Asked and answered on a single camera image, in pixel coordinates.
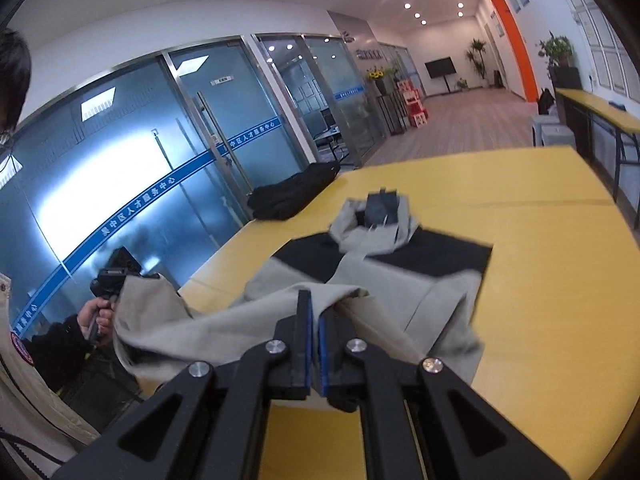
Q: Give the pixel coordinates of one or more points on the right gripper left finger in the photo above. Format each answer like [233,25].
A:
[209,422]

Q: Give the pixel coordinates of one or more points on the person's left hand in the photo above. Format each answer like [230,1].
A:
[98,313]

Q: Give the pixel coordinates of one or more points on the potted plant on table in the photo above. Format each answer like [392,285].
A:
[559,55]

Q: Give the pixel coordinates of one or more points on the tall potted plant far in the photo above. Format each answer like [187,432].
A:
[475,55]

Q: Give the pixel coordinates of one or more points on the grey stool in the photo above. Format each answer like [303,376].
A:
[547,130]

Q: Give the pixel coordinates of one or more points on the yellow side table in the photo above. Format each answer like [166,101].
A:
[611,116]

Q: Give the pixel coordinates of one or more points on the red white stacked boxes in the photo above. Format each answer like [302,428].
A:
[417,113]

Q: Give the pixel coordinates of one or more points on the person's head black hair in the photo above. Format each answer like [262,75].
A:
[15,76]

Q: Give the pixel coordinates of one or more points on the black garment on table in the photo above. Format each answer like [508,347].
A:
[283,200]

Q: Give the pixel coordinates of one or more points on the beige coat of person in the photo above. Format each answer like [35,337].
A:
[29,409]

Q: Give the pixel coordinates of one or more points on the grey and black jacket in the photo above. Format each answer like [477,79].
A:
[409,290]

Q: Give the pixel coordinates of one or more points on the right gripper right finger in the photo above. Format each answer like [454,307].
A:
[420,421]

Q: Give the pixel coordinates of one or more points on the person's left forearm black sleeve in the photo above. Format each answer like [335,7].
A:
[60,354]

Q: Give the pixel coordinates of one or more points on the black wall television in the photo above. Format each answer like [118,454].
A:
[441,68]

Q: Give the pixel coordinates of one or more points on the glass door with handle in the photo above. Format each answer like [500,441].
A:
[239,111]

